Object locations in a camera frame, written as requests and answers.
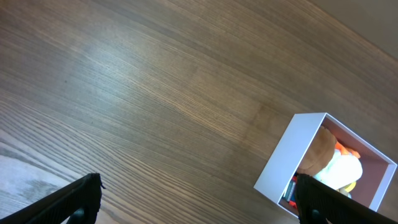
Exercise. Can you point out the red toy fire truck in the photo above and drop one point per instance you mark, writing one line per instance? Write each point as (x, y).
(289, 194)

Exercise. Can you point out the white orange plush duck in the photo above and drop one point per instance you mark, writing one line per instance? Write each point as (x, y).
(343, 169)

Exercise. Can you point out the yellow wooden rattle drum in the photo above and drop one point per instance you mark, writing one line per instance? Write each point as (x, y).
(349, 187)

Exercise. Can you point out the brown plush bear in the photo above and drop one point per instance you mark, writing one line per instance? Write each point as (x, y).
(319, 153)

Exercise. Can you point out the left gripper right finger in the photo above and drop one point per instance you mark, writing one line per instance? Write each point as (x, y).
(318, 203)

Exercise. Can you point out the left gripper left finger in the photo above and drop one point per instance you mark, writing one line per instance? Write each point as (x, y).
(79, 202)

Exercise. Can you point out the pink white cardboard box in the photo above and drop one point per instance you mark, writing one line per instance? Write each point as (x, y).
(378, 169)

